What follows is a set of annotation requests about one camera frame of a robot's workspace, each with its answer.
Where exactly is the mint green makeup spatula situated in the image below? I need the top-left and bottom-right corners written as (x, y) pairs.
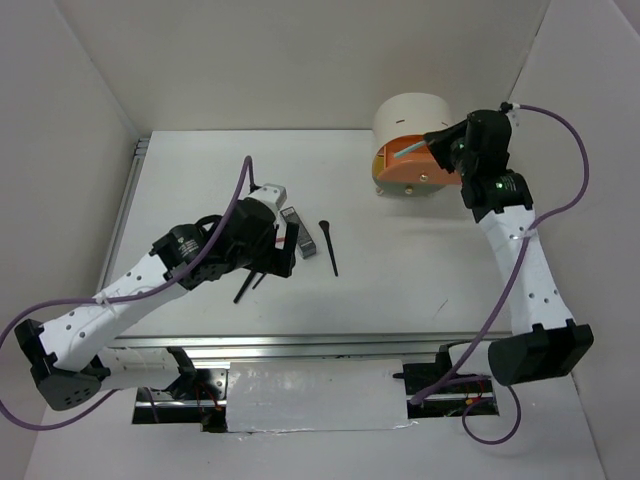
top-left (394, 140), bottom-right (429, 158)

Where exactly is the round cream drawer organizer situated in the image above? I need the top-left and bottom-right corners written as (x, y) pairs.
top-left (371, 93), bottom-right (461, 197)

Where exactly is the grey makeup box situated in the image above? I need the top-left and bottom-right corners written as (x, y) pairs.
top-left (280, 206), bottom-right (317, 259)

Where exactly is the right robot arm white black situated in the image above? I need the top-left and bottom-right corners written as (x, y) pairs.
top-left (423, 103), bottom-right (594, 386)

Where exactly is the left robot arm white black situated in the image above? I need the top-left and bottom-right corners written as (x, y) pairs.
top-left (14, 184), bottom-right (299, 411)

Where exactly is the salmon makeup spatula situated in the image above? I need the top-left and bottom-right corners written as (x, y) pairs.
top-left (276, 237), bottom-right (293, 249)

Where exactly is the black fan makeup brush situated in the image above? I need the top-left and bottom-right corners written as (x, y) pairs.
top-left (233, 270), bottom-right (259, 304)

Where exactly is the thin black makeup brush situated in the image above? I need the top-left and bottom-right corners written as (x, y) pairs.
top-left (252, 273), bottom-right (267, 290)

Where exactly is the black round makeup brush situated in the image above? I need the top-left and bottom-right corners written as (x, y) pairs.
top-left (318, 220), bottom-right (339, 277)

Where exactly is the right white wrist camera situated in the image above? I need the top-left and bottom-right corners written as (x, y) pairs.
top-left (499, 102), bottom-right (520, 127)

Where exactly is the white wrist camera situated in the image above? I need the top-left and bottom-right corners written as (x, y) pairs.
top-left (499, 102), bottom-right (520, 127)
top-left (249, 183), bottom-right (287, 217)

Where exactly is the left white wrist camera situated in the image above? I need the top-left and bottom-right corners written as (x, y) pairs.
top-left (249, 183), bottom-right (287, 217)

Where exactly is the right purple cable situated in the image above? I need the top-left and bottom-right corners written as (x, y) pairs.
top-left (407, 103), bottom-right (591, 446)

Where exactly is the purple cable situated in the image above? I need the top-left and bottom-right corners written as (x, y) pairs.
top-left (407, 103), bottom-right (591, 446)
top-left (0, 155), bottom-right (261, 431)

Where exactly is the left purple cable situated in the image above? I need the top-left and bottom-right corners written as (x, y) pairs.
top-left (0, 155), bottom-right (261, 431)

